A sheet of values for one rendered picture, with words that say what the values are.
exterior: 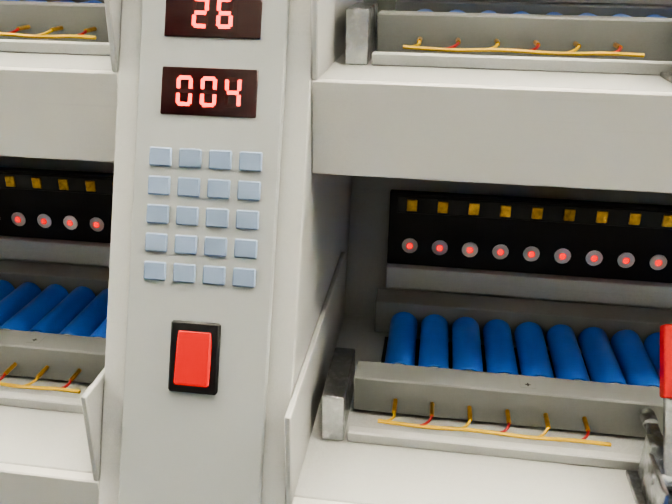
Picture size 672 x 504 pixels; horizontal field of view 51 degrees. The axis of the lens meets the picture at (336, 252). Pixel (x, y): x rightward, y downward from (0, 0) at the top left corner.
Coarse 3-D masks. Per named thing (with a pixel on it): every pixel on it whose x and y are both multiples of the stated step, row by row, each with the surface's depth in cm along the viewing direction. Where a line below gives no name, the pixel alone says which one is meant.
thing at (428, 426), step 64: (448, 256) 48; (512, 256) 48; (576, 256) 47; (640, 256) 46; (320, 320) 40; (384, 320) 48; (448, 320) 47; (512, 320) 47; (576, 320) 46; (640, 320) 45; (320, 384) 40; (384, 384) 39; (448, 384) 38; (512, 384) 39; (576, 384) 39; (640, 384) 40; (320, 448) 37; (384, 448) 37; (448, 448) 37; (512, 448) 36; (576, 448) 37; (640, 448) 37
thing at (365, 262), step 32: (384, 0) 51; (448, 0) 51; (0, 160) 56; (32, 160) 56; (64, 160) 55; (352, 192) 52; (384, 192) 52; (448, 192) 51; (480, 192) 51; (512, 192) 51; (544, 192) 51; (576, 192) 50; (608, 192) 50; (640, 192) 50; (352, 224) 52; (384, 224) 52; (352, 256) 53; (384, 256) 52; (352, 288) 53; (384, 288) 52
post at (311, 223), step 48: (288, 48) 32; (288, 96) 32; (288, 144) 33; (288, 192) 33; (336, 192) 44; (288, 240) 33; (336, 240) 46; (288, 288) 33; (288, 336) 33; (288, 384) 33
